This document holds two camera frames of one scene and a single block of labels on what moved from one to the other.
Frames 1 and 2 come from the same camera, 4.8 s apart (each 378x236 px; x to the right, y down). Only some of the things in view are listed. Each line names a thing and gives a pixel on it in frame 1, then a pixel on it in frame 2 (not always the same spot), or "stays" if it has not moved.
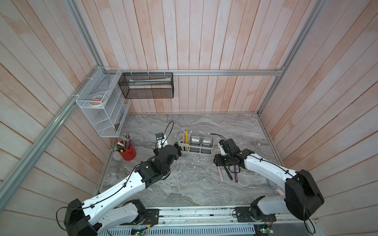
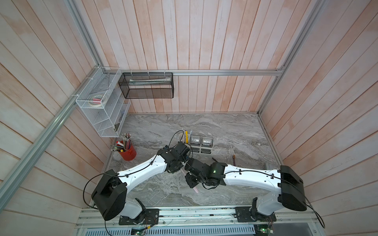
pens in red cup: [124, 145] stays
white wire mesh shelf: [104, 103] stays
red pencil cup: [129, 155] stays
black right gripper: [217, 162] to [188, 178]
